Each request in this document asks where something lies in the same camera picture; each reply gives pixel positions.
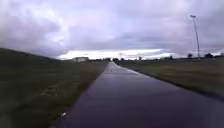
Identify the pale low building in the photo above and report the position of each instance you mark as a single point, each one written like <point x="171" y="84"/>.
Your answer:
<point x="80" y="59"/>

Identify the wet dark asphalt path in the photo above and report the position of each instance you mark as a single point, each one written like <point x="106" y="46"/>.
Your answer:
<point x="133" y="103"/>

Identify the flat grass field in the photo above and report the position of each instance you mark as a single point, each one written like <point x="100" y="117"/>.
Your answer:
<point x="186" y="73"/>

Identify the grass slope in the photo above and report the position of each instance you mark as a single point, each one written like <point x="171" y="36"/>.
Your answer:
<point x="36" y="86"/>

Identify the tall light pole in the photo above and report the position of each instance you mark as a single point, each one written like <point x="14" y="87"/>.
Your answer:
<point x="196" y="36"/>

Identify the distant row of trees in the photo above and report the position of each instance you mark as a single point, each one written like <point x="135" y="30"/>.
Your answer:
<point x="208" y="55"/>

